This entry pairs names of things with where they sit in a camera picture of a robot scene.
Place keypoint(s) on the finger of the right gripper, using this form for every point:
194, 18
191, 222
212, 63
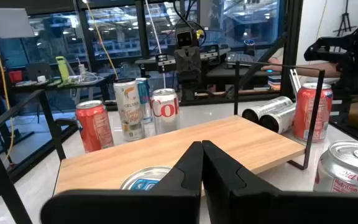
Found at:
185, 67
190, 67

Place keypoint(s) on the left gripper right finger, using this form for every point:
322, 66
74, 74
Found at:
259, 208

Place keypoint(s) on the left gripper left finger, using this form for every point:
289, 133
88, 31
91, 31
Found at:
120, 208

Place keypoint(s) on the silver Diet Coke can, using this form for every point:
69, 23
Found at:
165, 112
343, 168

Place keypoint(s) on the orange Fanta soda can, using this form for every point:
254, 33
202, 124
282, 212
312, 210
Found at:
93, 127

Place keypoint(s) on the person's forearm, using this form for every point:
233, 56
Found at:
312, 70

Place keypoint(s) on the silver slim beverage can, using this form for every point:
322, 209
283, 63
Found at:
280, 119
269, 105

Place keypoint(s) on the blue silver Red Bull can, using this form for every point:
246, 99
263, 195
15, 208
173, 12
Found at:
141, 182

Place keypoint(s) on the computer keyboard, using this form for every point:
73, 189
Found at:
239, 58

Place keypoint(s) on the dark cup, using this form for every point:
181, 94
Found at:
249, 47

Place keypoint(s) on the person's hand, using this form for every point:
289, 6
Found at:
272, 66

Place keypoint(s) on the red soda can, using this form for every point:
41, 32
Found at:
306, 112

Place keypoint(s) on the black side table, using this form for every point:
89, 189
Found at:
73, 84

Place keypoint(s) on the black easel stand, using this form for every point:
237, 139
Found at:
345, 18

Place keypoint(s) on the red box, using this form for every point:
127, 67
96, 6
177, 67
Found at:
15, 76

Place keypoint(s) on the grey flat panel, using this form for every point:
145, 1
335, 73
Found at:
11, 21

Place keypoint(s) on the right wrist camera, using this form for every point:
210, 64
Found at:
184, 38

